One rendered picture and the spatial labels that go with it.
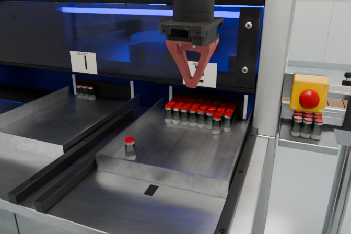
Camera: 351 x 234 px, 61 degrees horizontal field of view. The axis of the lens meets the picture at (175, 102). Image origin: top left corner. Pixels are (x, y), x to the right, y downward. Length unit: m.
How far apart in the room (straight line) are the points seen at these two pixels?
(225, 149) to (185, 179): 0.17
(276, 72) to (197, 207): 0.35
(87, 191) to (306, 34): 4.97
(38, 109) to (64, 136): 0.21
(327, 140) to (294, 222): 1.16
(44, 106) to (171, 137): 0.43
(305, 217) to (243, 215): 1.46
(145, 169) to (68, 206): 0.14
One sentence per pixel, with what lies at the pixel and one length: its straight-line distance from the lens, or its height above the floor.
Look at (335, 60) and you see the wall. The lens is 5.43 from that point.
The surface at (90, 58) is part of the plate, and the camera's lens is 0.87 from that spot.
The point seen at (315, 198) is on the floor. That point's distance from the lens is 2.13.
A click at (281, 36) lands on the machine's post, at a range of 0.69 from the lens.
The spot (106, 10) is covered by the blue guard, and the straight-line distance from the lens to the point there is 0.82.
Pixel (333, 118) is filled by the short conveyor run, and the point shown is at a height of 0.91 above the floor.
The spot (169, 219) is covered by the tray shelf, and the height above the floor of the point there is 0.88.
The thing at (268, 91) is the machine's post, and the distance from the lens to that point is 0.72.
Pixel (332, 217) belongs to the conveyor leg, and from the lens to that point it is 1.06.
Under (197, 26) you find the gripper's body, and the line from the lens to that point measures 0.38.
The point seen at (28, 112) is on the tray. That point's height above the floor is 0.89.
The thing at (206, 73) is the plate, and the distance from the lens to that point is 0.73.
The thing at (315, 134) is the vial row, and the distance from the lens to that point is 0.78.
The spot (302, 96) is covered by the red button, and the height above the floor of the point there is 1.00.
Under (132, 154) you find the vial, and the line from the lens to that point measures 0.63.
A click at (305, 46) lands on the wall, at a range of 5.36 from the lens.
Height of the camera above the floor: 1.22
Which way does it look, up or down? 21 degrees down
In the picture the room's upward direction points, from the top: straight up
